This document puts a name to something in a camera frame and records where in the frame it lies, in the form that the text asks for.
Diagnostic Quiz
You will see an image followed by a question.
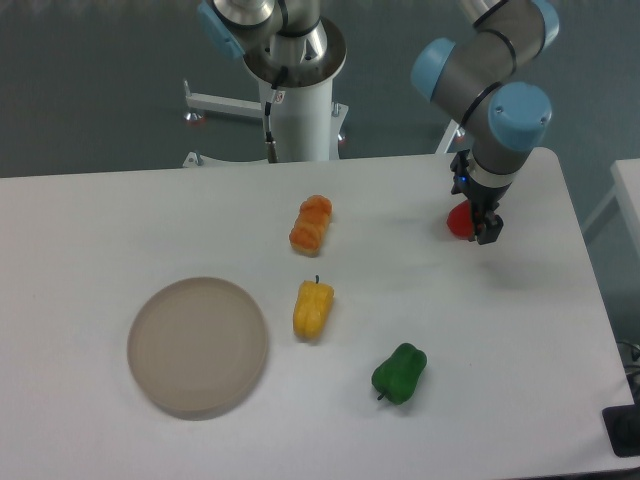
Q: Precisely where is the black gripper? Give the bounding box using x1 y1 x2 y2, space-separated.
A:
450 149 512 245

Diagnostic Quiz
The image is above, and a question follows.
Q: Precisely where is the red bell pepper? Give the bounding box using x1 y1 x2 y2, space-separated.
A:
446 200 474 239

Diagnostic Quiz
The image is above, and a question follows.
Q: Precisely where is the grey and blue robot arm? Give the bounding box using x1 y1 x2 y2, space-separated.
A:
197 1 559 244

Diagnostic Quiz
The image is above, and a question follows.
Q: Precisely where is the orange bell pepper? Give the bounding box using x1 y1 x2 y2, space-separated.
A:
289 195 332 257

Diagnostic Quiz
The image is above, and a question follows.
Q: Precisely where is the yellow bell pepper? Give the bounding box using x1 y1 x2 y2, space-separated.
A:
292 275 334 341

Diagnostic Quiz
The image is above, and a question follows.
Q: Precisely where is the green bell pepper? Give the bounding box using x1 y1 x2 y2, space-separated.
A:
371 343 428 405

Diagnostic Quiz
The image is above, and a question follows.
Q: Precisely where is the white side table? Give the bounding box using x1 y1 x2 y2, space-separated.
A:
580 158 639 251

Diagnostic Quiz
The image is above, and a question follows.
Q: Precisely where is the black device at table edge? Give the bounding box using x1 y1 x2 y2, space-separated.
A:
602 404 639 458

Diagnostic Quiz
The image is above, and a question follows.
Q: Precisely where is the beige round plate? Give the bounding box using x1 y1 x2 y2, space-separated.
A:
127 277 269 420

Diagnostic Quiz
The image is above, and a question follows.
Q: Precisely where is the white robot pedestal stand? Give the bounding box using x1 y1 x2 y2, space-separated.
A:
180 14 469 169

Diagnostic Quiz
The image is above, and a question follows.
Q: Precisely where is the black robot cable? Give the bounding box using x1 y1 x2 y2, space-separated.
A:
263 65 289 164

